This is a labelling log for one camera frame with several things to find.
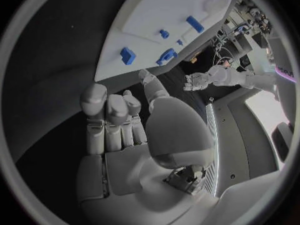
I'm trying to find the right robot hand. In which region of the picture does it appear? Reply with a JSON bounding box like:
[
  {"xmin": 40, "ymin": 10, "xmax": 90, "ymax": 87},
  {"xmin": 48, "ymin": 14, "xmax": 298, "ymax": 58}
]
[{"xmin": 75, "ymin": 68, "xmax": 220, "ymax": 225}]

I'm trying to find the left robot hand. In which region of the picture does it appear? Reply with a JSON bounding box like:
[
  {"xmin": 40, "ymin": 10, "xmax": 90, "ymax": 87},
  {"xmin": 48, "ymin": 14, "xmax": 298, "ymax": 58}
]
[{"xmin": 182, "ymin": 72, "xmax": 212, "ymax": 92}]

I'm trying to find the white task board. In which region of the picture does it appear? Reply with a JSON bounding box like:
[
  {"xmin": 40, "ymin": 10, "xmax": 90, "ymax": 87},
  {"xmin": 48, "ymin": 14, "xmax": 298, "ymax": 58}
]
[{"xmin": 93, "ymin": 0, "xmax": 242, "ymax": 83}]

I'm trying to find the blue long block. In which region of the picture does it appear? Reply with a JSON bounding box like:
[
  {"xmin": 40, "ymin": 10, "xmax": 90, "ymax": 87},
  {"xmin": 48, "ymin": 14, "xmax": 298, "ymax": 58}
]
[{"xmin": 185, "ymin": 15, "xmax": 206, "ymax": 33}]

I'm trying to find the cluttered workshop desk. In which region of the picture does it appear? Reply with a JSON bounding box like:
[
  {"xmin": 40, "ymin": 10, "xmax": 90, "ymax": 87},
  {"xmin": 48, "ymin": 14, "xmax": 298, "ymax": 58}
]
[{"xmin": 216, "ymin": 0, "xmax": 276, "ymax": 74}]

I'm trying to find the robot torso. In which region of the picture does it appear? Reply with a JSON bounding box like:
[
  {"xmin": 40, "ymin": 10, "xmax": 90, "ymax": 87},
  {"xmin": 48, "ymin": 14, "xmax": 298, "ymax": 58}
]
[{"xmin": 204, "ymin": 34, "xmax": 300, "ymax": 199}]

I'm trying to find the blue square block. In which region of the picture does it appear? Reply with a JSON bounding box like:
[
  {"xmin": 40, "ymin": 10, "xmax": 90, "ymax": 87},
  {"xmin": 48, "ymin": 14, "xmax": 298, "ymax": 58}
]
[{"xmin": 118, "ymin": 46, "xmax": 137, "ymax": 66}]

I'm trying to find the white cable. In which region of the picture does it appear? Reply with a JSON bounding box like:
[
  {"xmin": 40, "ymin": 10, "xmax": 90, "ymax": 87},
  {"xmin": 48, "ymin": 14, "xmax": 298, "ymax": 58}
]
[{"xmin": 213, "ymin": 46, "xmax": 232, "ymax": 66}]

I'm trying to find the blue bracket plug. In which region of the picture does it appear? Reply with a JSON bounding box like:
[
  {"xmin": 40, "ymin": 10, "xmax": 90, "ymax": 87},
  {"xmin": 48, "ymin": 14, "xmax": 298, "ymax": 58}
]
[{"xmin": 155, "ymin": 48, "xmax": 179, "ymax": 67}]

